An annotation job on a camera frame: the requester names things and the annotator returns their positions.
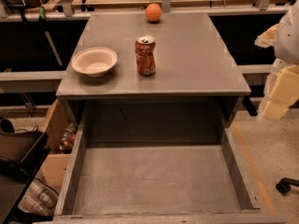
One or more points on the cans beside cabinet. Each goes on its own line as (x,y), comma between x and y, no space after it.
(68,138)

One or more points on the white paper bowl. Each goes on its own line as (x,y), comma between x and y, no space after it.
(94,62)

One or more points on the black chair caster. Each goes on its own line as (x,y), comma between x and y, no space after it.
(285,185)

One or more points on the orange soda can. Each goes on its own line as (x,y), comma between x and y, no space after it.
(144,47)

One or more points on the plastic bottles in bag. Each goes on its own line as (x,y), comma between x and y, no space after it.
(39,200)

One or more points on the grey cabinet with top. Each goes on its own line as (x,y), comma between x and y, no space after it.
(133,82)

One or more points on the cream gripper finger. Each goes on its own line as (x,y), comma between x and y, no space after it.
(267,38)
(281,91)

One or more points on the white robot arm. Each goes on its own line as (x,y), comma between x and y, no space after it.
(287,42)

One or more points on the black bin on left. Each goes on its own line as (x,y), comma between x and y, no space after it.
(21,155)

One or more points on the open grey top drawer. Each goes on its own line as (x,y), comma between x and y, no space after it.
(156,164)

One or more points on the orange fruit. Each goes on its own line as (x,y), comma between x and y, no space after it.
(153,12)

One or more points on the cardboard box on floor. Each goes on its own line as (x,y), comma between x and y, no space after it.
(54,124)

